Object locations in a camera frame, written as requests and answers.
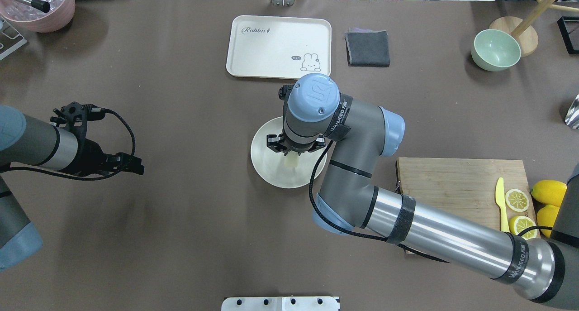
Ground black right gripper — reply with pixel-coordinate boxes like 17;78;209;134
266;134;326;157

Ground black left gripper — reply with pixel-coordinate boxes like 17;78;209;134
88;140;144;175

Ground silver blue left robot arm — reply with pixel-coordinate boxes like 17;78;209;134
0;102;145;271

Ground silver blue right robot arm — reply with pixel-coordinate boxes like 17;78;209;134
266;73;578;310

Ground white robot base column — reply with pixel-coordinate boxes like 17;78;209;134
221;296;341;311

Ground cream rabbit tray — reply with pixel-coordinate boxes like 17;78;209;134
226;15;332;79

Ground black metal tray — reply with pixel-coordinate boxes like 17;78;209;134
557;16;579;54

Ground beige round plate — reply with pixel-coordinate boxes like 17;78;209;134
250;116;324;189

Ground dark grey folded cloth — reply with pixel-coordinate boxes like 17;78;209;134
345;29;391;67

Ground white cup rack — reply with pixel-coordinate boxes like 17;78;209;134
0;18;28;60

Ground metal muddler stick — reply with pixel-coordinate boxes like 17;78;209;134
13;0;51;13

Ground pink bowl with ice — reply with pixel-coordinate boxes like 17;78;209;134
1;0;76;33

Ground wooden cutting board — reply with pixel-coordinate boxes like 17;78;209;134
397;158;530;230

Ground yellow plastic knife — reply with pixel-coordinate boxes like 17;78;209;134
494;177;509;232

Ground mint green bowl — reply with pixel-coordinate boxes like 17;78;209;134
471;29;522;72

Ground lemon slice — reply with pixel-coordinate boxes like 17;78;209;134
505;189;531;212
508;215;540;240

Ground wooden cup tree stand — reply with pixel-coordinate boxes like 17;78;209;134
489;0;578;57

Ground whole yellow lemon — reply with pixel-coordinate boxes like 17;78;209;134
530;180;567;207

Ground metal scoop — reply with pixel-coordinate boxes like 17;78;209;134
563;95;579;130

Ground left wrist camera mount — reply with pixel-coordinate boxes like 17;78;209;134
49;102;105;138

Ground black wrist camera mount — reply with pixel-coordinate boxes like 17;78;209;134
278;85;294;102

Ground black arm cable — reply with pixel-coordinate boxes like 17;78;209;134
308;139;555;263

